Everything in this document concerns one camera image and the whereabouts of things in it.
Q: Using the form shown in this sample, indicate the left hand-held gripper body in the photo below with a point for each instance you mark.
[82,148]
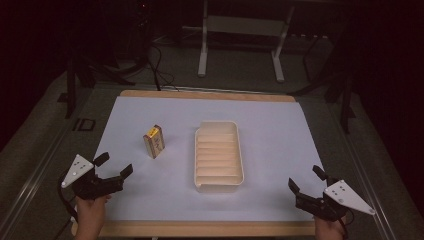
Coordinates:
[96,186]

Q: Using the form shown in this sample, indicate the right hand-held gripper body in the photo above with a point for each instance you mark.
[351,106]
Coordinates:
[328,203]

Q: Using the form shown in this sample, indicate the small yellow brown box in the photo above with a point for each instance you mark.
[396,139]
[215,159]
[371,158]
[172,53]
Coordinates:
[154,141]

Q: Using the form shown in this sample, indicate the white ridged tray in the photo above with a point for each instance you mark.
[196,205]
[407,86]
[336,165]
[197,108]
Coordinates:
[218,156]

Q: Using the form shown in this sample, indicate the person's right hand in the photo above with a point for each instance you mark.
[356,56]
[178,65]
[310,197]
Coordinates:
[328,230]

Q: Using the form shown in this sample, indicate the person's left hand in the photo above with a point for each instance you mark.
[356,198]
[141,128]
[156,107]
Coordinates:
[90,213]

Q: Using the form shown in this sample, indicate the white table mat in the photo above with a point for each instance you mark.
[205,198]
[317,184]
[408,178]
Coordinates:
[273,150]

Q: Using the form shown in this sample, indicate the black stand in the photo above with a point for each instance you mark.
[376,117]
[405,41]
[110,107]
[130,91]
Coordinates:
[345,100]
[71,90]

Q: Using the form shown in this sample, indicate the wooden table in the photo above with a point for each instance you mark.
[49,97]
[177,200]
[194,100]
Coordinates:
[206,229]

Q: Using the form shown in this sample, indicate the white metal stand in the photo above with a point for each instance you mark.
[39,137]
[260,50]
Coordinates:
[245,25]

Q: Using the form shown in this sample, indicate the black rectangular floor frame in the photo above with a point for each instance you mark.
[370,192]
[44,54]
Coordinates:
[84,124]

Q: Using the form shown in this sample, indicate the metal floor rail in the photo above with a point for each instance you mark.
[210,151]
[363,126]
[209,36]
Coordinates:
[363,173]
[36,180]

